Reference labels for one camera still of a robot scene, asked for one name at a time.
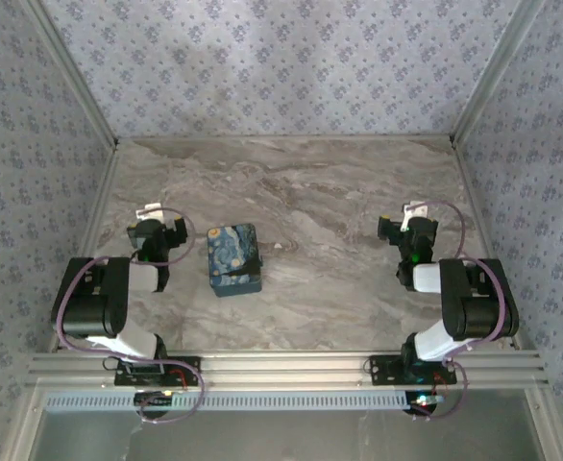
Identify starry night painted tin box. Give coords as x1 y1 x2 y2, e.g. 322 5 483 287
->
206 223 264 299

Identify black control board with LED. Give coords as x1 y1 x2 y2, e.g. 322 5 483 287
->
404 391 445 415
134 390 176 410

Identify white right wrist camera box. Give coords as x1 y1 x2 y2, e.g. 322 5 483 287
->
402 201 429 221

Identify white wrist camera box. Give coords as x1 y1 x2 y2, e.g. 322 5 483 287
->
402 201 429 221
135 202 165 223

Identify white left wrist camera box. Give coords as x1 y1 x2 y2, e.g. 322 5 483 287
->
135 202 165 223

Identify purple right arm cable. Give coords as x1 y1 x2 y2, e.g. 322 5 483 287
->
413 200 509 420

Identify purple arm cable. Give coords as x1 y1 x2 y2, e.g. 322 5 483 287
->
413 200 509 420
54 206 208 425

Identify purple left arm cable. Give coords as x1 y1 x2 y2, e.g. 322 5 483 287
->
54 206 208 425

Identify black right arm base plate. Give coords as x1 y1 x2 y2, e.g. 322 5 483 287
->
368 354 457 387

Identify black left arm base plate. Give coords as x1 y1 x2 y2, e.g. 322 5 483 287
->
113 355 202 387

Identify aluminium mounting rail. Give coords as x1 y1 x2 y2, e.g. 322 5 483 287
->
25 349 551 391

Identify aluminium frame post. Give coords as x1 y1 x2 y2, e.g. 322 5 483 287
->
449 0 547 145
24 0 120 148

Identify grey slotted cable duct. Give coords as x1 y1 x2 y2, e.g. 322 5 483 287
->
44 389 407 413

